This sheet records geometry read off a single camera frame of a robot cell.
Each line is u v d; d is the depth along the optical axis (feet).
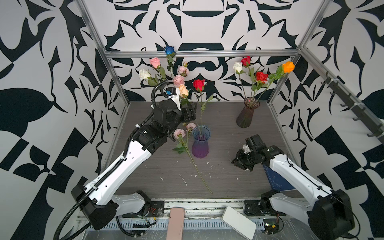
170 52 2.79
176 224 2.23
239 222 2.21
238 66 2.59
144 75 2.44
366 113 1.82
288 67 2.68
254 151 2.12
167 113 1.52
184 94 2.17
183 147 3.11
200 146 3.08
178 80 2.80
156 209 2.40
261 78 2.87
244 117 3.54
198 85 2.34
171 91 1.80
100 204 1.27
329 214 1.29
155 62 2.66
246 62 2.93
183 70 2.95
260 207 2.43
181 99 2.17
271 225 2.34
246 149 2.48
